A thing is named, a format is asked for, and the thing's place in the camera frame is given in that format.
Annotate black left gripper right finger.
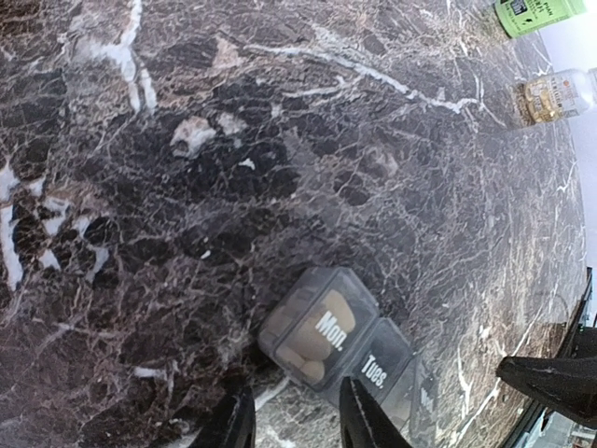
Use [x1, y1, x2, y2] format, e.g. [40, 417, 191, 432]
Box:
[339, 377, 411, 448]

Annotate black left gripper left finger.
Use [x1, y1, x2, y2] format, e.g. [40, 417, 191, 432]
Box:
[188, 385, 256, 448]

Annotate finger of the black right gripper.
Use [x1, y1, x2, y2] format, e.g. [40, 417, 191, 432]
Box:
[496, 357, 596, 429]

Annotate grey weekly pill organizer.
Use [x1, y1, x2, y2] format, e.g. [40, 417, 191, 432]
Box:
[258, 267, 437, 447]

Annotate green pill bottle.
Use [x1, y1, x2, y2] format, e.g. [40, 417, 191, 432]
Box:
[493, 0, 596, 38]

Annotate beige pills in organizer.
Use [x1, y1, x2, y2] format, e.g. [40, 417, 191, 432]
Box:
[275, 289, 356, 385]

